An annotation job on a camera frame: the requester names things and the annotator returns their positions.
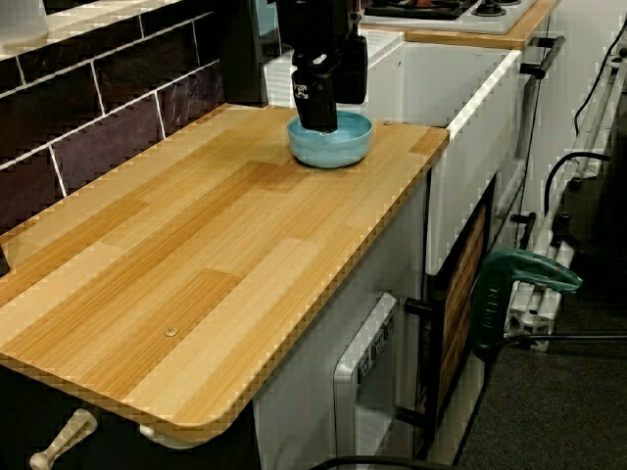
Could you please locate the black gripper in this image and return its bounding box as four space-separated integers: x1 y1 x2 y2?
277 0 369 134

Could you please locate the light blue bowl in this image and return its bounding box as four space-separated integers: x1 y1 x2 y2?
286 110 374 169

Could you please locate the white sink basin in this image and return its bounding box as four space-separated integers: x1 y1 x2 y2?
264 26 523 275

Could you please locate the grey stove top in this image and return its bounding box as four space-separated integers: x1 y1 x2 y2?
360 0 540 36

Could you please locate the black framed oven door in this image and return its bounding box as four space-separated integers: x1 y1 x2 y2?
423 173 497 454

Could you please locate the cream ledge shelf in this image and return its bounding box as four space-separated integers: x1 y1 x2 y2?
0 0 200 60

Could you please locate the green clamp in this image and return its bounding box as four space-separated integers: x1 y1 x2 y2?
469 248 585 364

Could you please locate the white appliance door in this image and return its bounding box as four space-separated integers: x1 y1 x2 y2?
332 292 401 459

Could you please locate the black floor box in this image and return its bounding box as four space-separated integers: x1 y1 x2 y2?
557 161 627 290

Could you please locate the white lidded jar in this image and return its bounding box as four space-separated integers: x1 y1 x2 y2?
0 0 50 54

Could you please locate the white kitchen cabinet body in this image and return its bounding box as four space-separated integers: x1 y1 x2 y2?
252 0 621 470

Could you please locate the dark cabinet front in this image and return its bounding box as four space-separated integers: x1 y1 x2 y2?
0 359 261 470

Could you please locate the black oven door handle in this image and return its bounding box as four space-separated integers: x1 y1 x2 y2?
404 297 445 432

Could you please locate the thick black cable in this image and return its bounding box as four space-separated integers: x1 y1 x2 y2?
542 150 613 216

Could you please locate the aluminium frame rail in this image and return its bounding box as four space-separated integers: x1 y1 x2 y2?
503 53 627 353

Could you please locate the cream drawer handle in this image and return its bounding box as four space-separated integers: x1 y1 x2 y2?
28 407 98 470
138 423 200 450

